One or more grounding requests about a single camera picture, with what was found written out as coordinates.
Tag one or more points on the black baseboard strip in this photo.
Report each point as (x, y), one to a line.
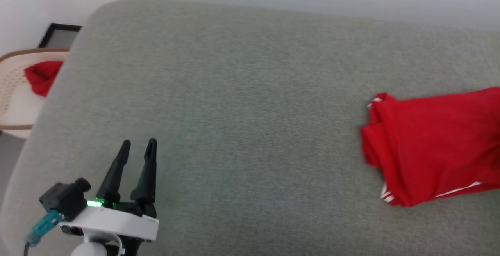
(46, 35)

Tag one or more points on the red Bulls jersey white sleeves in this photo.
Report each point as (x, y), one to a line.
(433, 143)

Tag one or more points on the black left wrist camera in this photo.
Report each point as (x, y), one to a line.
(64, 199)

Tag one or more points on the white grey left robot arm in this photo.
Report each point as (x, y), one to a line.
(93, 250)

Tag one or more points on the grey fabric sofa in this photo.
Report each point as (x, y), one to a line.
(234, 92)

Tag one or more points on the cream perforated laundry basket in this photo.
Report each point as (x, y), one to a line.
(13, 104)

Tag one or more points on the plain red cloth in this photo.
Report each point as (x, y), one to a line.
(43, 76)

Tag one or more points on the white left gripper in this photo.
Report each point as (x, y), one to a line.
(117, 223)

